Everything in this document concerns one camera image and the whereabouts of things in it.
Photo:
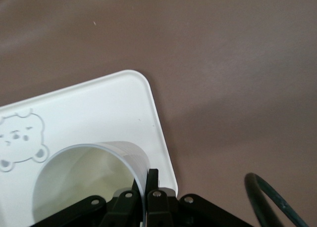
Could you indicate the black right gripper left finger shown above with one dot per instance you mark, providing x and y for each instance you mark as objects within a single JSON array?
[{"x": 121, "y": 209}]

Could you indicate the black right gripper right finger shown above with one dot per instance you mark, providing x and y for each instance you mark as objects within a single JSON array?
[{"x": 158, "y": 207}]

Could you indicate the cream bear print tray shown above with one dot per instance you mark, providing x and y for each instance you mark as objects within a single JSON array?
[{"x": 99, "y": 108}]

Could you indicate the white plastic cup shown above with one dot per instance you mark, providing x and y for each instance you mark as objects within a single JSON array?
[{"x": 86, "y": 182}]

